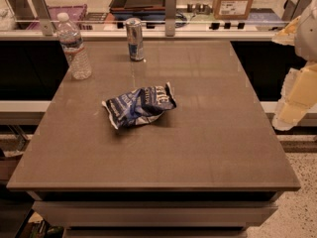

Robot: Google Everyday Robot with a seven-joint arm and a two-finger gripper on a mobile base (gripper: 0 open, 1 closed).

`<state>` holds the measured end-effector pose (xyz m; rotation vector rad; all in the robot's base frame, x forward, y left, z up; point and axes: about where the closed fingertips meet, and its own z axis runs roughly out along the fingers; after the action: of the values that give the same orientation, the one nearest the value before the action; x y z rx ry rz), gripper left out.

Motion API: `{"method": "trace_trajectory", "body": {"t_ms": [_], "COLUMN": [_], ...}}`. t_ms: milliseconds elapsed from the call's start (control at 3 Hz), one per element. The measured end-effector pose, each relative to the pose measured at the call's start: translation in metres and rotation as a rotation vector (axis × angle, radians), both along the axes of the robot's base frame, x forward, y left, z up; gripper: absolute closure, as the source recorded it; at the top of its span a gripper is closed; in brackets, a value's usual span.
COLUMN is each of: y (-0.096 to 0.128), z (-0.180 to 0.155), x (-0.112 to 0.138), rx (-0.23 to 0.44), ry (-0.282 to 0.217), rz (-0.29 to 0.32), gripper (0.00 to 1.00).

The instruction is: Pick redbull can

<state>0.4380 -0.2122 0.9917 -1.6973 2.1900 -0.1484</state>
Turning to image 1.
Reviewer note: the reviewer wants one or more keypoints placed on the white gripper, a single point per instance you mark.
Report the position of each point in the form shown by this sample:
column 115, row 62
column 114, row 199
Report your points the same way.
column 307, row 34

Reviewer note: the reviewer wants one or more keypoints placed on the Red Bull can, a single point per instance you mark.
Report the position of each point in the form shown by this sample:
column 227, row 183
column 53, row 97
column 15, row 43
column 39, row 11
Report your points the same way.
column 135, row 38

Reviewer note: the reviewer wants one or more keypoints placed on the cardboard box with label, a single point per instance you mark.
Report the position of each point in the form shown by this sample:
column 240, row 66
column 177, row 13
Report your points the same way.
column 232, row 9

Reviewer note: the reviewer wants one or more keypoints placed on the blue crumpled chip bag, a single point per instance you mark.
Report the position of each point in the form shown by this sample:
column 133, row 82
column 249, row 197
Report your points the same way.
column 139, row 107

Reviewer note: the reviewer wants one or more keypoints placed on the dark tray stack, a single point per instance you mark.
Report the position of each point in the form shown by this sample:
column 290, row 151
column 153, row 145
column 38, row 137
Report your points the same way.
column 146, row 10

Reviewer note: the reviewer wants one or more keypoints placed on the clear plastic water bottle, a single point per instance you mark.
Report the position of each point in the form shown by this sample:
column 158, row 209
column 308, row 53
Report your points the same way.
column 73, row 47

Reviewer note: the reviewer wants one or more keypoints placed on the purple plastic crate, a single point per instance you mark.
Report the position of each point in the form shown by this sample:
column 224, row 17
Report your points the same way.
column 75, row 13

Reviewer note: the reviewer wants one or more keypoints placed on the right metal rail bracket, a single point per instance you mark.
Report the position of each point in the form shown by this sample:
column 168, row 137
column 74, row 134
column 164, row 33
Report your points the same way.
column 294, row 8

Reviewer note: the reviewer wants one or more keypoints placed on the metal rail bracket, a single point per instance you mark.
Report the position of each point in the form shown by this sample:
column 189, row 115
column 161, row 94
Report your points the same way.
column 294, row 8
column 170, row 11
column 44, row 17

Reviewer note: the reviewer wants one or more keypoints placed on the middle metal rail bracket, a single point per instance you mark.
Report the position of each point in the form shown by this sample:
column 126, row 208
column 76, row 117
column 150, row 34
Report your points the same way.
column 170, row 11

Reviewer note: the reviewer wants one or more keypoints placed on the left metal rail bracket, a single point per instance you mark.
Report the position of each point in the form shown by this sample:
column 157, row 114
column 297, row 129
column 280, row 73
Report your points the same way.
column 44, row 17

